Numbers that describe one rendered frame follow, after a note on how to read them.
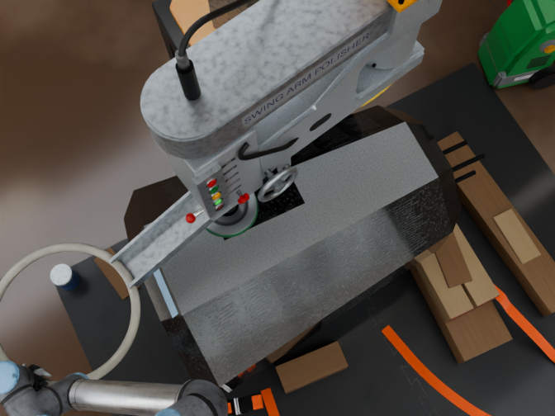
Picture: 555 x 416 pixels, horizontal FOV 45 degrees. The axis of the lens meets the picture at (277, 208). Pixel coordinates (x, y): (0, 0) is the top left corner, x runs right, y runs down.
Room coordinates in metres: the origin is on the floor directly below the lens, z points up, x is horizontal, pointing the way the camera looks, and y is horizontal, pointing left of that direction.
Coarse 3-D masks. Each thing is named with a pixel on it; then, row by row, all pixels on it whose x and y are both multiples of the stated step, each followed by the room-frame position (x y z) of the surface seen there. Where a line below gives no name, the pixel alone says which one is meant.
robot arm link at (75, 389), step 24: (72, 384) 0.17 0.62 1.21; (96, 384) 0.16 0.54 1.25; (120, 384) 0.16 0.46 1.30; (144, 384) 0.15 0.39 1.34; (168, 384) 0.14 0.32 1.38; (192, 384) 0.13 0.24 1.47; (72, 408) 0.11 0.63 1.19; (96, 408) 0.10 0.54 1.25; (120, 408) 0.09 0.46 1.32; (144, 408) 0.08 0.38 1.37; (216, 408) 0.06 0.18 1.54
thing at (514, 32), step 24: (528, 0) 1.78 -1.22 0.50; (552, 0) 1.72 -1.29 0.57; (504, 24) 1.77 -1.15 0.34; (528, 24) 1.68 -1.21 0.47; (552, 24) 1.63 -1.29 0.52; (480, 48) 1.80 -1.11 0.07; (504, 48) 1.67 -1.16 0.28; (528, 48) 1.60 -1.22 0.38; (552, 48) 1.57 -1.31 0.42; (504, 72) 1.61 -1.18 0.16; (528, 72) 1.60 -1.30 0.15; (552, 72) 1.58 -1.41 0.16
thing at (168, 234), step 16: (176, 208) 0.73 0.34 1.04; (192, 208) 0.73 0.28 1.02; (160, 224) 0.69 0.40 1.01; (176, 224) 0.69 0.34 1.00; (192, 224) 0.68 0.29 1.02; (208, 224) 0.67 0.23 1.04; (144, 240) 0.65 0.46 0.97; (160, 240) 0.64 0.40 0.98; (176, 240) 0.63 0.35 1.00; (128, 256) 0.60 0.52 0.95; (144, 256) 0.60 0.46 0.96; (160, 256) 0.59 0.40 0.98; (144, 272) 0.53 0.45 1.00; (128, 288) 0.49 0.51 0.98
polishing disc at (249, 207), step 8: (248, 200) 0.79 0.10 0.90; (256, 200) 0.79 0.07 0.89; (240, 208) 0.76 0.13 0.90; (248, 208) 0.76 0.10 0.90; (256, 208) 0.76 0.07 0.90; (232, 216) 0.73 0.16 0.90; (240, 216) 0.73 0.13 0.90; (248, 216) 0.73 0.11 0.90; (216, 224) 0.71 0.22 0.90; (224, 224) 0.71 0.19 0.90; (232, 224) 0.71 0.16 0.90; (240, 224) 0.70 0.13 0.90; (248, 224) 0.70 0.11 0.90; (216, 232) 0.68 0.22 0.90; (224, 232) 0.68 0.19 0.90; (232, 232) 0.68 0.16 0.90
